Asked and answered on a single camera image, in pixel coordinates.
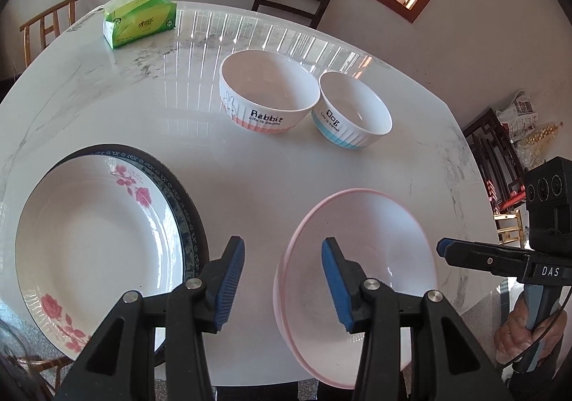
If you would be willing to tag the white pink-flower plate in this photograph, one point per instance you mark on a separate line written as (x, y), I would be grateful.
(94, 244)

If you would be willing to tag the dark chair at right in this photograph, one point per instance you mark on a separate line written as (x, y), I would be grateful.
(491, 151)

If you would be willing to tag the person's right hand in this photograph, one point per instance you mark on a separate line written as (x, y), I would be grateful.
(511, 331)

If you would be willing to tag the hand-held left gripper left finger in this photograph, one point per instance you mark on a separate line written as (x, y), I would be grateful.
(228, 285)

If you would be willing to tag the folded newspaper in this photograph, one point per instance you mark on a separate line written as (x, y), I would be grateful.
(520, 113)

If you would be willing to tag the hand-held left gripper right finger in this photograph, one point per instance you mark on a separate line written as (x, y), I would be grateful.
(335, 285)

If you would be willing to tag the white bowl with blue base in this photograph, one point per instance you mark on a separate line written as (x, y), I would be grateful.
(357, 110)

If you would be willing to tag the light wooden chair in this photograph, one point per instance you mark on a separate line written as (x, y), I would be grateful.
(511, 226)
(49, 21)

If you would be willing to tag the green tissue pack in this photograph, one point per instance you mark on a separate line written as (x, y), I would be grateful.
(138, 21)

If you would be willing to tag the white bowl with pink base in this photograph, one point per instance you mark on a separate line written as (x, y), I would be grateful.
(268, 88)

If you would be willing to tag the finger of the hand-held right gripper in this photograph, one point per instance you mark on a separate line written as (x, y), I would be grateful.
(487, 259)

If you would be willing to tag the gold ornament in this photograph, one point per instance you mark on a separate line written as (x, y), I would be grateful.
(543, 137)

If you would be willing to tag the large blue patterned plate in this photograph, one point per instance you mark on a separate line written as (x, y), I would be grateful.
(188, 213)

